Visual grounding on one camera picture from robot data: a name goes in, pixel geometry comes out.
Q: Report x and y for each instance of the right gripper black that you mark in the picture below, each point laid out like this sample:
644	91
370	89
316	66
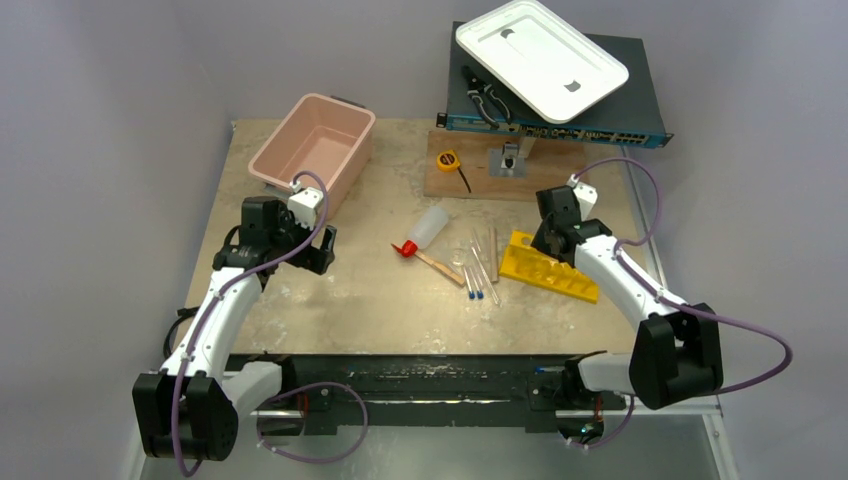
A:
549	241

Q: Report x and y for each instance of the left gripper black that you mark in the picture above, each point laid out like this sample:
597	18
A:
312	258

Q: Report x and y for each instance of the yellow test tube rack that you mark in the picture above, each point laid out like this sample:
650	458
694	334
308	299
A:
522	263

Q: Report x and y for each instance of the clear glass test tube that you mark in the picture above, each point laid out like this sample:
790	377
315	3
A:
476	250

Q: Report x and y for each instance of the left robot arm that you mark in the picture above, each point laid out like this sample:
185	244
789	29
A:
199	358

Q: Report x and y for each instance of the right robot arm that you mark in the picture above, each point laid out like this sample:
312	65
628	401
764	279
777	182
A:
676	354

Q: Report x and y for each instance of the wooden board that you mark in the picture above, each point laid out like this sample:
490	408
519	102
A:
549	164

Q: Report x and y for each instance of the pink plastic bin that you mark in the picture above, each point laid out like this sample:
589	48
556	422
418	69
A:
328	136

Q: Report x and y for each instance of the blue capped test tube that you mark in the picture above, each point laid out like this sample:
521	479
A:
477	285
468	283

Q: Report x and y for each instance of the yellow tape measure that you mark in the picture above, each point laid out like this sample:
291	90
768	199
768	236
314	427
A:
448	162

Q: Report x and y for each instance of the flat wooden stick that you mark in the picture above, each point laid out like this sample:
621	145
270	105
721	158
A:
441	268

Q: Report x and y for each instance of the white squeeze bottle red cap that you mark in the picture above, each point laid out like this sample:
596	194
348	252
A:
423	232

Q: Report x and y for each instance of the white rectangular tray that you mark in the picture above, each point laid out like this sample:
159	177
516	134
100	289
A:
546	62

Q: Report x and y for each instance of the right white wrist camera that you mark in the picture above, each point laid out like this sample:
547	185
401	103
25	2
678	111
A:
585	194

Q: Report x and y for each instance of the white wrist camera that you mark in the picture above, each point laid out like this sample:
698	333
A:
585	194
306	207

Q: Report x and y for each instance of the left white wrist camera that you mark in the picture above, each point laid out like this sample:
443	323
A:
306	207

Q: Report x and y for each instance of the small camera on metal bracket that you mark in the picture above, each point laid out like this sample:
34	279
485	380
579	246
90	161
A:
507	161

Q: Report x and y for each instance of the black handled pliers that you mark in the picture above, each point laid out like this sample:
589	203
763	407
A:
483	95

